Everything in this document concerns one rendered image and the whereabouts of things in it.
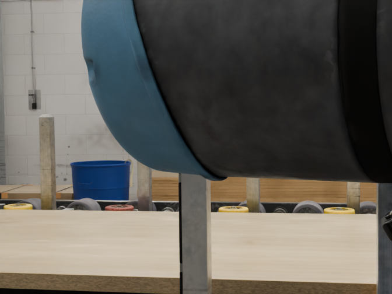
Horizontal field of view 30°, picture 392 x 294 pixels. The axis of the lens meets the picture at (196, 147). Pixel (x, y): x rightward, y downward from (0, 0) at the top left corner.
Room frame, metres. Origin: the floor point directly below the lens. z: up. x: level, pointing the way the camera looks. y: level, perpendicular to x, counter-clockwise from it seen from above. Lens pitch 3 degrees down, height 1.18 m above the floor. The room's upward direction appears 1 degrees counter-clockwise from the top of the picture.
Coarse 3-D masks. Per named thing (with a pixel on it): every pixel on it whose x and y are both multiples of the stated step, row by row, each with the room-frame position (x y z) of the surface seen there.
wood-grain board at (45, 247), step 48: (0, 240) 1.55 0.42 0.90; (48, 240) 1.54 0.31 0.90; (96, 240) 1.53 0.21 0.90; (144, 240) 1.52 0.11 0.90; (240, 240) 1.51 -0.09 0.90; (288, 240) 1.50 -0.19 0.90; (336, 240) 1.49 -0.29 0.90; (48, 288) 1.22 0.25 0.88; (96, 288) 1.21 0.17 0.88; (144, 288) 1.19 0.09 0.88; (240, 288) 1.16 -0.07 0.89; (288, 288) 1.15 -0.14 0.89; (336, 288) 1.13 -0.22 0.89
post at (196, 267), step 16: (192, 176) 0.99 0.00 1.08; (192, 192) 0.99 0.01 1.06; (208, 192) 1.00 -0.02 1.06; (192, 208) 0.99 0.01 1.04; (208, 208) 1.00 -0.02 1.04; (192, 224) 0.99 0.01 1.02; (208, 224) 1.00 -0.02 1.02; (192, 240) 0.99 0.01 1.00; (208, 240) 0.99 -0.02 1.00; (192, 256) 0.99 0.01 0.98; (208, 256) 0.99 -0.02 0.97; (192, 272) 0.99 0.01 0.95; (208, 272) 0.99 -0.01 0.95; (192, 288) 0.99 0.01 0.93; (208, 288) 0.99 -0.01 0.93
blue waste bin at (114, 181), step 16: (96, 160) 6.87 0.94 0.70; (112, 160) 6.86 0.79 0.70; (80, 176) 6.40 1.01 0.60; (96, 176) 6.35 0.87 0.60; (112, 176) 6.38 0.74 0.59; (128, 176) 6.57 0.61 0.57; (80, 192) 6.42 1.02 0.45; (96, 192) 6.36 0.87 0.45; (112, 192) 6.39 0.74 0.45; (128, 192) 6.59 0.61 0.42
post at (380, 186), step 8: (376, 184) 0.97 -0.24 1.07; (384, 184) 0.94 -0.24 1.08; (376, 192) 0.97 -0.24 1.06; (384, 192) 0.94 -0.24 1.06; (376, 200) 0.97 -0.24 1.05; (384, 200) 0.94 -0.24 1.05; (376, 208) 0.97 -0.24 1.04; (384, 208) 0.94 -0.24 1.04; (376, 216) 0.97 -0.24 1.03; (376, 224) 0.97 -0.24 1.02; (376, 232) 0.97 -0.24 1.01; (384, 232) 0.94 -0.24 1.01; (376, 240) 0.97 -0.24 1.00; (384, 240) 0.94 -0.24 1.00; (376, 248) 0.97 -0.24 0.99; (384, 248) 0.94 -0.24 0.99; (376, 256) 0.97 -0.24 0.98; (384, 256) 0.94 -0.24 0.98; (376, 264) 0.97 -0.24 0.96; (384, 264) 0.94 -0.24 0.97; (376, 272) 0.97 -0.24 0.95; (384, 272) 0.94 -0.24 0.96; (376, 280) 0.97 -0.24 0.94; (384, 280) 0.94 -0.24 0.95; (376, 288) 0.97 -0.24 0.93; (384, 288) 0.94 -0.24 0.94
